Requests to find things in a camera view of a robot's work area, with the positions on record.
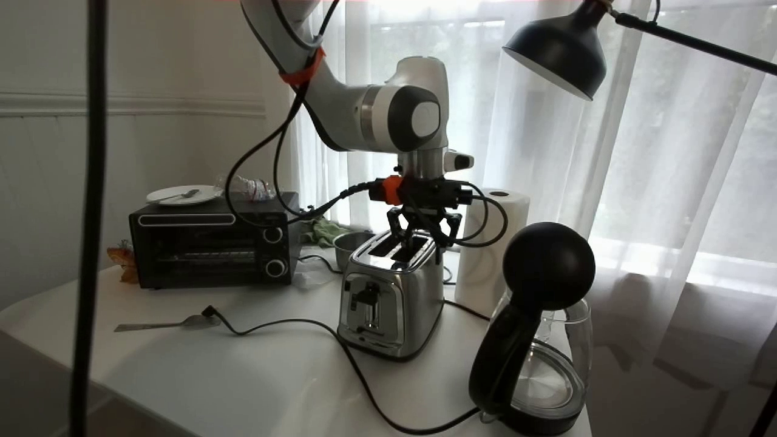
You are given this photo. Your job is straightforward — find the white paper towel roll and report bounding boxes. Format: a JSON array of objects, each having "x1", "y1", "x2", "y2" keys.
[{"x1": 454, "y1": 186, "x2": 532, "y2": 318}]

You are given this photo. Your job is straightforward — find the black glass electric kettle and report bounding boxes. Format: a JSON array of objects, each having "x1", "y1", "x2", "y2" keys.
[{"x1": 467, "y1": 220, "x2": 597, "y2": 437}]

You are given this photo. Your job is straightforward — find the silver metal fork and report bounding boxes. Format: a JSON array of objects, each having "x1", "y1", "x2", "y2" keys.
[{"x1": 113, "y1": 313, "x2": 215, "y2": 336}]

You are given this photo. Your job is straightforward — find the black desk lamp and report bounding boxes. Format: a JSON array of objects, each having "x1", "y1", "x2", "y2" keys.
[{"x1": 503, "y1": 0, "x2": 777, "y2": 105}]

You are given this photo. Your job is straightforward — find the white sheer curtain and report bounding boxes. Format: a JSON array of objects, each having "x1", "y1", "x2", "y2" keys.
[{"x1": 295, "y1": 0, "x2": 777, "y2": 437}]

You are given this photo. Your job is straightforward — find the black toaster oven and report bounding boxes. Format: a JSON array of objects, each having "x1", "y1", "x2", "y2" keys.
[{"x1": 127, "y1": 191, "x2": 305, "y2": 291}]

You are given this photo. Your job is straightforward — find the black toaster power cord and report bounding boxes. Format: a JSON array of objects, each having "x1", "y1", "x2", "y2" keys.
[{"x1": 200, "y1": 299, "x2": 495, "y2": 437}]

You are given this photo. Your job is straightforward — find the silver two-slot toaster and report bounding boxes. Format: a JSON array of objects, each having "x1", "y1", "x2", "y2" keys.
[{"x1": 335, "y1": 228, "x2": 447, "y2": 362}]

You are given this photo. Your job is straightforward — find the white crumpled paper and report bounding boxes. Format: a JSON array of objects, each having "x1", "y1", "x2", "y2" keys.
[{"x1": 233, "y1": 173, "x2": 279, "y2": 205}]

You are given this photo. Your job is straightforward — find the white round plate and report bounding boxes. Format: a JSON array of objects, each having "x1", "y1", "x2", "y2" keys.
[{"x1": 144, "y1": 182, "x2": 223, "y2": 208}]

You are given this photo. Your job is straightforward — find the brown wooden leaf decoration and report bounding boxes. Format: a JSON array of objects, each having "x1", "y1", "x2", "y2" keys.
[{"x1": 106, "y1": 243, "x2": 141, "y2": 287}]

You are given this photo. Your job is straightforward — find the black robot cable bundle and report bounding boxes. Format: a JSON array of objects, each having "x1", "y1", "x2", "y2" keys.
[{"x1": 221, "y1": 0, "x2": 512, "y2": 251}]

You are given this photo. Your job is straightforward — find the black vertical pole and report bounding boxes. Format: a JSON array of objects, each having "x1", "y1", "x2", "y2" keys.
[{"x1": 68, "y1": 0, "x2": 113, "y2": 437}]

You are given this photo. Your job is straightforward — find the green cloth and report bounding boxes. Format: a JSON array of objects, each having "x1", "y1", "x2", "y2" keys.
[{"x1": 311, "y1": 216, "x2": 350, "y2": 248}]

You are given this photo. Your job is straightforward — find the orange cable strap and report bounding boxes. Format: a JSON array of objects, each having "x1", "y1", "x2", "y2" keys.
[{"x1": 279, "y1": 46, "x2": 329, "y2": 87}]

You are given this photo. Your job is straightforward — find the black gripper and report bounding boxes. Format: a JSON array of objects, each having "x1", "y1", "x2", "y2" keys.
[{"x1": 385, "y1": 176, "x2": 456, "y2": 248}]

